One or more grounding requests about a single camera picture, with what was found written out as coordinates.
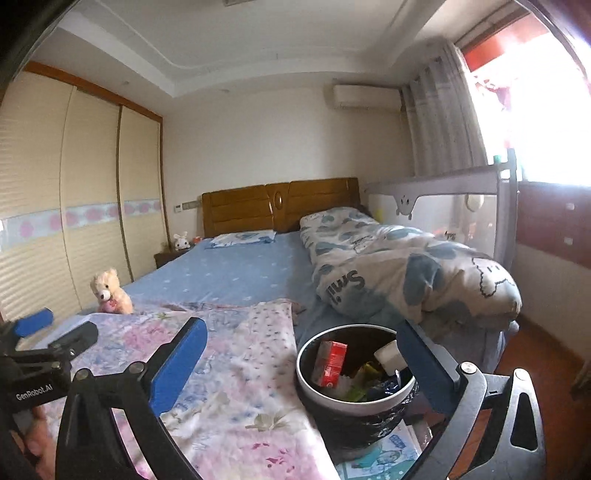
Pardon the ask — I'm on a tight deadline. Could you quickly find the white rimmed trash bin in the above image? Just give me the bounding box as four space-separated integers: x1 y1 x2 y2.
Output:
298 328 419 450

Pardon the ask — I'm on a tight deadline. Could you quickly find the grey patterned curtain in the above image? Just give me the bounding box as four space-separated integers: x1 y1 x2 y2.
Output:
401 39 490 176

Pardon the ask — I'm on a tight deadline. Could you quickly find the beige sliding-door wardrobe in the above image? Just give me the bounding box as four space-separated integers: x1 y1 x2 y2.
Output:
0 62 164 324

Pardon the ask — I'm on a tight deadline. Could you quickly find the dark wooden nightstand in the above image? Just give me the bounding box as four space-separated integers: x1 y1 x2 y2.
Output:
154 247 197 270

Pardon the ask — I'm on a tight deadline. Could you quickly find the red window valance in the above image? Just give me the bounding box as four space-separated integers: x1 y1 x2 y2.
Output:
462 11 546 72

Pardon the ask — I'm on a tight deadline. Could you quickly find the red-brown dresser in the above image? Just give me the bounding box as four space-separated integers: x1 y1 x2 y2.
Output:
515 180 591 268

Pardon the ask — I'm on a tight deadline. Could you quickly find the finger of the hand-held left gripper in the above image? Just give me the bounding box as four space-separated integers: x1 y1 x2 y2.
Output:
11 308 54 340
46 322 99 359

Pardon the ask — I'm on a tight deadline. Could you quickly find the wooden headboard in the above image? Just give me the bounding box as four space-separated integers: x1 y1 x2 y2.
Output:
202 178 361 238

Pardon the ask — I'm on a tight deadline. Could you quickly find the bed with blue sheet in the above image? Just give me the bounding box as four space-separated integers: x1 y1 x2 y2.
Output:
122 231 402 352

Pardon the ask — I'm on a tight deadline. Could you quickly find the beige teddy bear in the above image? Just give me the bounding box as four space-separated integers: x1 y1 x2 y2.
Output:
90 268 134 315

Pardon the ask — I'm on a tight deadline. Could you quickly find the green snack packet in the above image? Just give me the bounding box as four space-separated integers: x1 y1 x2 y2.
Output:
344 362 384 402

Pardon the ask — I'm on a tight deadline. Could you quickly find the teal picture book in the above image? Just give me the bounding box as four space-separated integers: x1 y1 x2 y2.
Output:
335 420 432 480

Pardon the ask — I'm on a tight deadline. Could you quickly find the small red box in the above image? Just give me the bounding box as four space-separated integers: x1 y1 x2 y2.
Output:
310 340 348 388

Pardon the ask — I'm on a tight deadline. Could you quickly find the white foam block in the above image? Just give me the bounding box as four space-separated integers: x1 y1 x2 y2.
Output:
374 342 409 370

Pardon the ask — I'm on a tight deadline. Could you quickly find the white and blue duvet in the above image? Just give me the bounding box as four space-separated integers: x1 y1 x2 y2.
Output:
299 207 523 330

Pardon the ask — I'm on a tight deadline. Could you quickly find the white round trash bin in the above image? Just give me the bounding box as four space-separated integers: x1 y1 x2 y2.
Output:
295 324 416 411

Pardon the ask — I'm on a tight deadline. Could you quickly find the blue patterned pillow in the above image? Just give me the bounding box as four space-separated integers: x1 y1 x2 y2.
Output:
204 229 278 249

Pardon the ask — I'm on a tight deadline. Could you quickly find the grey mesh bed rail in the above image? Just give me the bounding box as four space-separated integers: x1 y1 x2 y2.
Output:
365 148 520 278

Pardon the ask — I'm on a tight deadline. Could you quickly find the person's left hand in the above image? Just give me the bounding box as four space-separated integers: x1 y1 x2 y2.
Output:
21 406 54 469

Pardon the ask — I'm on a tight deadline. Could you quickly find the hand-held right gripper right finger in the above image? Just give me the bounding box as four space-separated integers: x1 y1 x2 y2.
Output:
396 319 548 480

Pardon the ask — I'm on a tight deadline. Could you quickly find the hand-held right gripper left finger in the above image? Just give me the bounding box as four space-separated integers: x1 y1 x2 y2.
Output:
55 318 208 480

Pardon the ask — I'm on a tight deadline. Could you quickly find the white air conditioner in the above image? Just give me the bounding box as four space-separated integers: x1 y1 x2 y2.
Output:
333 83 402 110

